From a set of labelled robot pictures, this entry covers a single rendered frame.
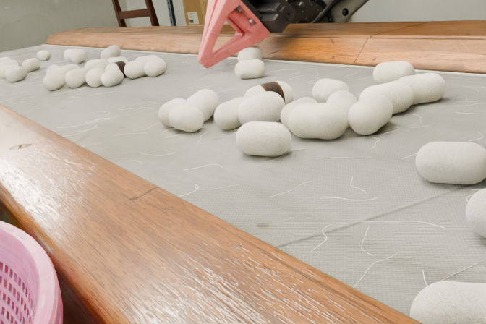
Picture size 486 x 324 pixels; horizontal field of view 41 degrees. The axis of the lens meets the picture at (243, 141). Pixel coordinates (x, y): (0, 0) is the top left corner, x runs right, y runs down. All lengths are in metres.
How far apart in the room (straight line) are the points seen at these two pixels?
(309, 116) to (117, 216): 0.17
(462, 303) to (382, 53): 0.46
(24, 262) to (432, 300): 0.12
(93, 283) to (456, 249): 0.12
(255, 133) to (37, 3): 5.08
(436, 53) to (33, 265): 0.43
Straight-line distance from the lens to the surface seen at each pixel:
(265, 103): 0.42
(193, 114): 0.44
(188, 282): 0.17
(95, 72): 0.75
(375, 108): 0.37
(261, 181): 0.32
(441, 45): 0.57
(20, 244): 0.22
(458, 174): 0.28
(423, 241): 0.24
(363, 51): 0.63
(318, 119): 0.37
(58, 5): 5.46
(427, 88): 0.44
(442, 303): 0.17
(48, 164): 0.33
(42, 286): 0.18
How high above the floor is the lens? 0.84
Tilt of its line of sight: 14 degrees down
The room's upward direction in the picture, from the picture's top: 9 degrees counter-clockwise
